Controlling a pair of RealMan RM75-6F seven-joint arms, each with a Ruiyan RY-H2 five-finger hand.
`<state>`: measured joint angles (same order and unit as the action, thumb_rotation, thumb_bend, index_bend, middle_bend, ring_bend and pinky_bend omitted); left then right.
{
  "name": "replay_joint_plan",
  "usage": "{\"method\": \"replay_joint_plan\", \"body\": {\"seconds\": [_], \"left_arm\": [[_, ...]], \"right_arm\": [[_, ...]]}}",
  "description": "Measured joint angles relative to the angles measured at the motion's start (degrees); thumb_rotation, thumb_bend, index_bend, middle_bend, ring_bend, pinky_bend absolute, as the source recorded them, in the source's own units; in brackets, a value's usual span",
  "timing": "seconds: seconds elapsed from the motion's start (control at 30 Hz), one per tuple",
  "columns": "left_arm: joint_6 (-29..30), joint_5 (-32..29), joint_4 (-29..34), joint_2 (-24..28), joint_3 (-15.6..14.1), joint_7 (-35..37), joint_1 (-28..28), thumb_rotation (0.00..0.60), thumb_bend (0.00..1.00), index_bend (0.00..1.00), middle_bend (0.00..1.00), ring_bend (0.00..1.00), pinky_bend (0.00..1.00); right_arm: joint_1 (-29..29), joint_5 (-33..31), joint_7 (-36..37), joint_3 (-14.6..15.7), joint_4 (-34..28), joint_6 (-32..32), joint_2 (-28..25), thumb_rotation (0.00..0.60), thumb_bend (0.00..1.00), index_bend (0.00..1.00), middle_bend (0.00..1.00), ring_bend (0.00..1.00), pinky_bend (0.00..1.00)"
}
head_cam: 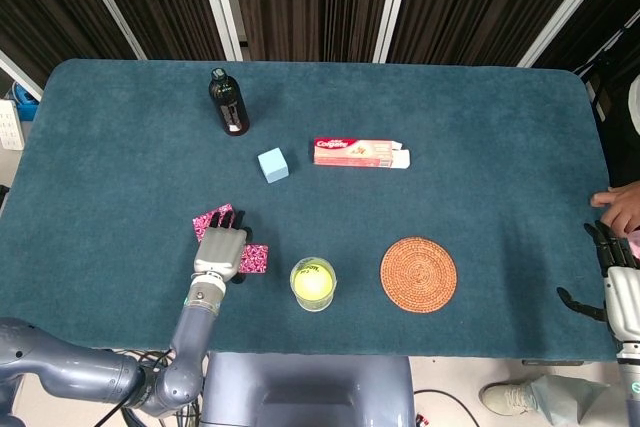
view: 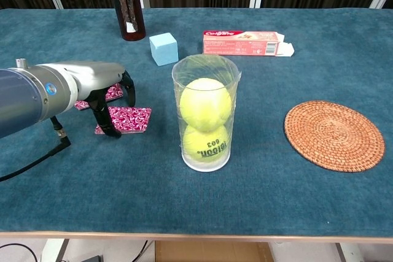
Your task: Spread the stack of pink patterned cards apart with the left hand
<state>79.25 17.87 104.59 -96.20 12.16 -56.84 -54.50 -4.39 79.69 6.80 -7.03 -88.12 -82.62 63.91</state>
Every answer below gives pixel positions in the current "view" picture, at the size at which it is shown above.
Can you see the brown cardboard box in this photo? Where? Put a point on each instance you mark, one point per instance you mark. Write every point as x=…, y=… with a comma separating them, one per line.
x=212, y=252

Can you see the light blue foam cube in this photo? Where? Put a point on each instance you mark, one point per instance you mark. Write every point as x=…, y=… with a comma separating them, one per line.
x=164, y=50

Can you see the dark grey floor box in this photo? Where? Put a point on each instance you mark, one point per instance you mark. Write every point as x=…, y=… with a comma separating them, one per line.
x=92, y=259

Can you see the dark brown glass bottle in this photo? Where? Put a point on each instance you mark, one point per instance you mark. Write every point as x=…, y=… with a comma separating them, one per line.
x=129, y=13

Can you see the teal velvet table cloth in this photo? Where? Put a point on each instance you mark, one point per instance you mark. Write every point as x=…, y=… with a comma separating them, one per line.
x=122, y=188

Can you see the white table leg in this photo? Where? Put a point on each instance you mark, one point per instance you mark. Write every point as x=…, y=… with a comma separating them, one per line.
x=53, y=252
x=350, y=254

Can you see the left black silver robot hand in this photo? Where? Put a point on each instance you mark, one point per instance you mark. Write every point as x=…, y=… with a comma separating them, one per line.
x=95, y=75

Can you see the yellow tennis ball black print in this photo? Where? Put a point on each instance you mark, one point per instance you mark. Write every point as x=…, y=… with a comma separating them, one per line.
x=205, y=147

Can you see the plain yellow tennis ball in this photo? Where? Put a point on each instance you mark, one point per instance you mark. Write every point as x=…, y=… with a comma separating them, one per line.
x=205, y=104

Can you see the clear plastic ball tube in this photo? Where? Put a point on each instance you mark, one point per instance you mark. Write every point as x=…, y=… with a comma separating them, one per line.
x=204, y=68

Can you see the red Colgate toothpaste box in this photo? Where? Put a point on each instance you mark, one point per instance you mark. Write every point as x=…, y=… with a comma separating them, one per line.
x=239, y=44

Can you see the round woven rattan coaster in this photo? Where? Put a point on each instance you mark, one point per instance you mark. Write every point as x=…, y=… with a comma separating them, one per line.
x=334, y=136

